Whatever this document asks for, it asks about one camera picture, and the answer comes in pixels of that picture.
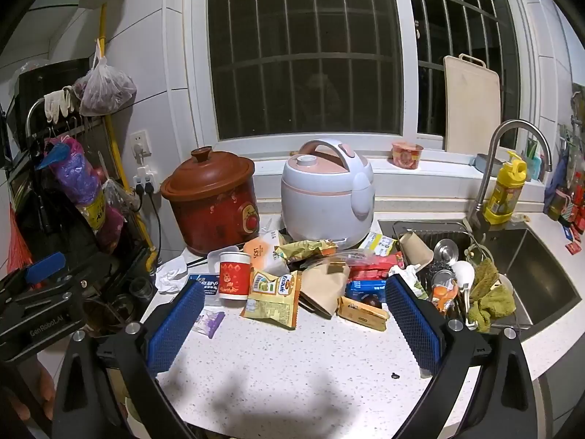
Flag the red white paper cup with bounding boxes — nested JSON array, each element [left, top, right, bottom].
[[218, 251, 252, 301]]

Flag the blue plastic bag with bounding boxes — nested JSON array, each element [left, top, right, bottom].
[[37, 142, 69, 170]]

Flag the crumpled white tissue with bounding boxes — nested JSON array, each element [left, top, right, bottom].
[[154, 256, 189, 294]]

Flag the purple plastic bag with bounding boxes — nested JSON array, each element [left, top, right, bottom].
[[48, 136, 126, 252]]

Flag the stainless steel sink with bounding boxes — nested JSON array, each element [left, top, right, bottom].
[[378, 219, 582, 344]]

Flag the white orange packet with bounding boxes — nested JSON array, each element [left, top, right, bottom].
[[244, 231, 290, 277]]

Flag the white power adapter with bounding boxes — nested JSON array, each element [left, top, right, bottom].
[[133, 165, 160, 195]]

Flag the red plastic bag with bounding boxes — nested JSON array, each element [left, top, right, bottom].
[[7, 206, 35, 284]]

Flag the black kitchen rack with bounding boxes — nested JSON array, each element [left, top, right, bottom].
[[0, 57, 158, 334]]

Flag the steel kitchen faucet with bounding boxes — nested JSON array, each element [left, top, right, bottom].
[[466, 120, 553, 239]]

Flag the orange snack wrapper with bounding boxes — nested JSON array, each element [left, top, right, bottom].
[[432, 284, 458, 312]]

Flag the white crumpled wrapper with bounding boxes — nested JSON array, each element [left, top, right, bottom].
[[388, 264, 430, 300]]

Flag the purple white plastic wrapper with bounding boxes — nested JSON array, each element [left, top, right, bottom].
[[192, 308, 226, 339]]

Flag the red snack packet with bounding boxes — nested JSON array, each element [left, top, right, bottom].
[[340, 254, 398, 282]]

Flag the green dish cloth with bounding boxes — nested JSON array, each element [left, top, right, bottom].
[[466, 284, 517, 332]]

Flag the clear drinking glass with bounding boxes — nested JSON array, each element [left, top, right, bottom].
[[110, 293, 136, 326], [128, 277, 154, 303]]

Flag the blue snack packet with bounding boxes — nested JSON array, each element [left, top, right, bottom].
[[345, 279, 389, 303]]

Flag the yellow drink bottle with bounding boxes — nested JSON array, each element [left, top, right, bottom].
[[483, 150, 528, 226]]

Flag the white plastic ladle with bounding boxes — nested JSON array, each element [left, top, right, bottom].
[[450, 260, 477, 327]]

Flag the white pink rice cooker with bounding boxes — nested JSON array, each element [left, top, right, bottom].
[[281, 138, 375, 250]]

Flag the white framed window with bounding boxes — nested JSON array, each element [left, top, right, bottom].
[[162, 0, 549, 165]]

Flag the dark blue hanging cloth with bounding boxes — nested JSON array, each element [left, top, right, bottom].
[[544, 146, 570, 217]]

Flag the white wall socket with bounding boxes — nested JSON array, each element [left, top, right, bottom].
[[129, 130, 151, 158]]

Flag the brown paper cup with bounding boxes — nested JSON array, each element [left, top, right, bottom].
[[400, 231, 435, 268]]

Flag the yellow snack packet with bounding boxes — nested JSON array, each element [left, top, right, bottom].
[[241, 269, 303, 330]]

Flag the yellow gas pipe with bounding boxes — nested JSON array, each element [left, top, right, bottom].
[[95, 2, 158, 275]]

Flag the yellow white blue packet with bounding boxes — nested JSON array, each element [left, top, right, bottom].
[[366, 232, 397, 257]]

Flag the white rubber gloves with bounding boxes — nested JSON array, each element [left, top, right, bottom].
[[43, 86, 80, 124]]

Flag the red hanging packet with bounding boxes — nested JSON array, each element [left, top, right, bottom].
[[560, 192, 585, 244]]

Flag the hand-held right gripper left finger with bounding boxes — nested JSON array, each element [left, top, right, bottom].
[[52, 279, 206, 439]]

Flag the brown clay slow cooker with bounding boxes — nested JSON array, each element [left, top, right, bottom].
[[160, 146, 260, 257]]

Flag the brown paper bag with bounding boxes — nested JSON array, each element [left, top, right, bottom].
[[299, 263, 350, 318]]

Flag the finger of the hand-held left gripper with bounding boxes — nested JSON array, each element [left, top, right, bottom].
[[0, 251, 85, 317]]

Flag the steel wool scrubber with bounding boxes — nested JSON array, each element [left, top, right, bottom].
[[430, 260, 458, 286]]

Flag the blue white flat box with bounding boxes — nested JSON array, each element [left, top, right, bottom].
[[188, 273, 223, 307]]

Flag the beige cutting board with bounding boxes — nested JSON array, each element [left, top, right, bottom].
[[443, 54, 503, 154]]

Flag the clear bag with dark contents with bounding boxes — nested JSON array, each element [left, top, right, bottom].
[[73, 39, 138, 117]]

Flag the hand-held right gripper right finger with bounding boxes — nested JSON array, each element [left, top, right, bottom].
[[385, 275, 538, 439]]

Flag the person's left hand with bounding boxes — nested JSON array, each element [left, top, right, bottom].
[[0, 362, 58, 426]]

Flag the green gold snack wrapper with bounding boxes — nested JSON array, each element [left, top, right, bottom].
[[274, 239, 338, 263]]

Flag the blue grey dish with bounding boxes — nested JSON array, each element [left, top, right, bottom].
[[474, 152, 509, 177]]

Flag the yellow cardboard box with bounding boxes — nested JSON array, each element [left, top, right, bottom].
[[337, 296, 389, 332]]

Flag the red instant noodle bowl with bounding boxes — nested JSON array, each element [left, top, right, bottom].
[[392, 142, 424, 170]]

